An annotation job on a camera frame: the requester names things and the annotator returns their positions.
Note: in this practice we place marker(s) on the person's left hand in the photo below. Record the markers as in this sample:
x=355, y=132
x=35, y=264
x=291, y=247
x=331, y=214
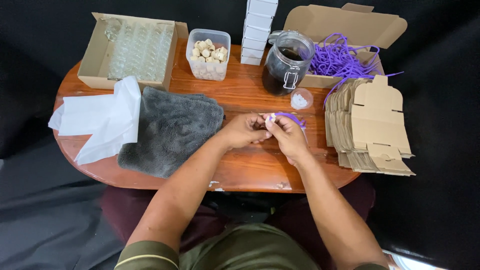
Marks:
x=242, y=131

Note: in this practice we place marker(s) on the person's right hand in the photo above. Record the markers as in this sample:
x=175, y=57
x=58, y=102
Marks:
x=288, y=137

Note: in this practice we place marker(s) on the person's left fingers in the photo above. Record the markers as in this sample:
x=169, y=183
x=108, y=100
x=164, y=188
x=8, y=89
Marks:
x=258, y=129

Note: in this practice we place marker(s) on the small plastic cup of beads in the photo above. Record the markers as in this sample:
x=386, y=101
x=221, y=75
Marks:
x=301, y=99

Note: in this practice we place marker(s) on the glass clip-top jar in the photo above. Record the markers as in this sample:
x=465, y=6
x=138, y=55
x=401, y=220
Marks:
x=287, y=63

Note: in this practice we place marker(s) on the grey microfibre cloth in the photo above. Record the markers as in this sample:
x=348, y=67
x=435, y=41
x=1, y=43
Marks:
x=170, y=131

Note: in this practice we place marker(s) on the plastic tub of corks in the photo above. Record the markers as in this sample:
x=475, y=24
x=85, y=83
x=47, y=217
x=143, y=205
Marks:
x=208, y=54

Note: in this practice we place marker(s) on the stack of white boxes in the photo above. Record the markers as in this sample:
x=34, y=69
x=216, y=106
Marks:
x=258, y=30

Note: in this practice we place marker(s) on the stack of flat cardboard boxes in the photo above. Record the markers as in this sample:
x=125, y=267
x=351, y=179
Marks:
x=371, y=127

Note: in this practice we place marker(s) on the person's olive green shirt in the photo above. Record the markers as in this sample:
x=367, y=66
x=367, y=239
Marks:
x=240, y=249

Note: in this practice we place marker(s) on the cardboard box of glass bottles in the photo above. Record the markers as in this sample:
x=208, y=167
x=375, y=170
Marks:
x=131, y=50

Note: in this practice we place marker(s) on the white tissue paper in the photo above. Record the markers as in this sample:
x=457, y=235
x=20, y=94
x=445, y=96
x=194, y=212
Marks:
x=101, y=120

